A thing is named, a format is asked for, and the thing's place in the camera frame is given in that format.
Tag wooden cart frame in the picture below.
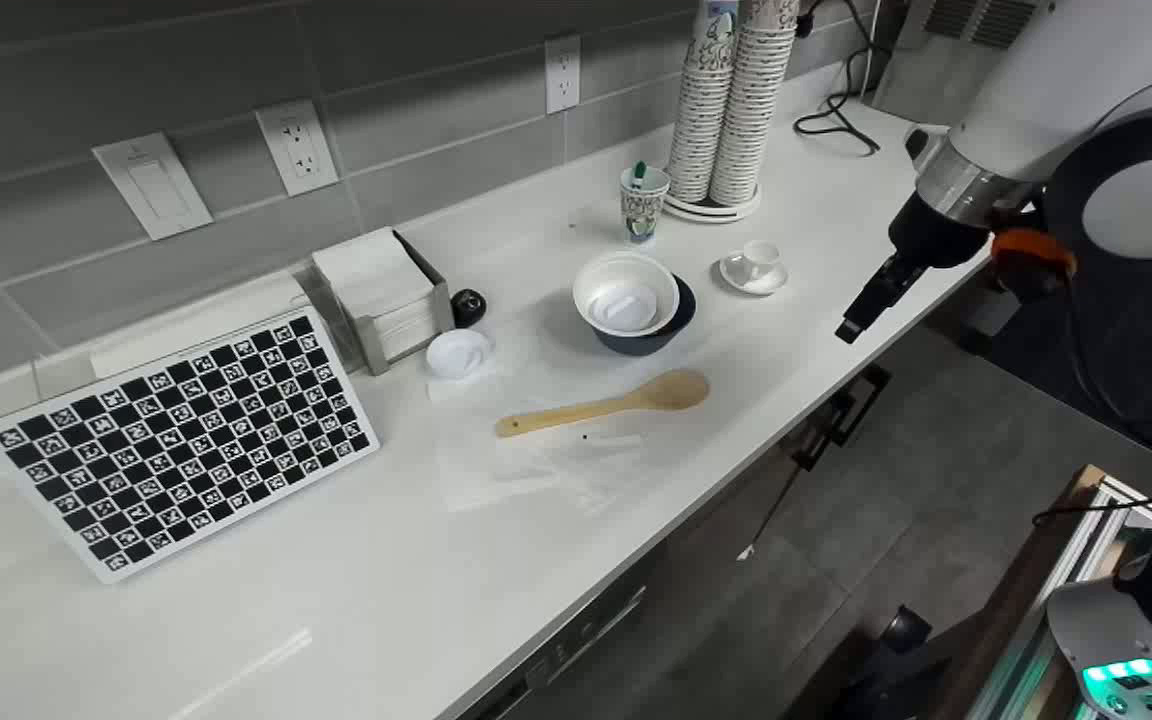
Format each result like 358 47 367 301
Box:
928 460 1152 720

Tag wooden spoon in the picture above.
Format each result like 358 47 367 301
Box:
493 369 711 443

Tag white bowl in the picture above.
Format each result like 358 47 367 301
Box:
566 248 684 341

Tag small white cup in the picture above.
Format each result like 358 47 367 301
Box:
730 238 784 280

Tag black cable on counter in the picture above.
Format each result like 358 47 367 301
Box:
790 0 887 161

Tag white wall switch plate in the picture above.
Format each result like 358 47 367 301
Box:
88 127 214 244

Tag small black round object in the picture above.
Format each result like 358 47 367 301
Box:
446 282 493 330

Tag grey robot base with lights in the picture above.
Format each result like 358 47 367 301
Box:
1043 531 1152 720

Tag grey drawer handle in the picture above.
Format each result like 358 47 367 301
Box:
521 582 646 671

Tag white napkin dispenser box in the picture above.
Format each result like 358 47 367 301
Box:
307 224 457 376

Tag black cabinet handle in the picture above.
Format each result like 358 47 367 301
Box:
788 364 897 471

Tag white wall power outlet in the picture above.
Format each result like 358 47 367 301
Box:
252 99 340 198
539 32 589 114

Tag black white checkerboard calibration board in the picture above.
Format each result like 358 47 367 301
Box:
0 305 382 589

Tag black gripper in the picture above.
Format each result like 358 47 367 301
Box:
836 193 990 349

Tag orange strap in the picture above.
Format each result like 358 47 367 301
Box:
987 224 1084 287

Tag small white saucer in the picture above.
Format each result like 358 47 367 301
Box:
711 251 790 301

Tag small clear cup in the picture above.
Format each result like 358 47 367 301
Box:
420 322 497 384

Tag dark blue bowl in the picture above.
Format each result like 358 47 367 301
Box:
589 271 701 358

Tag white round cup tray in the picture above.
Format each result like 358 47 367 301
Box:
659 185 765 227

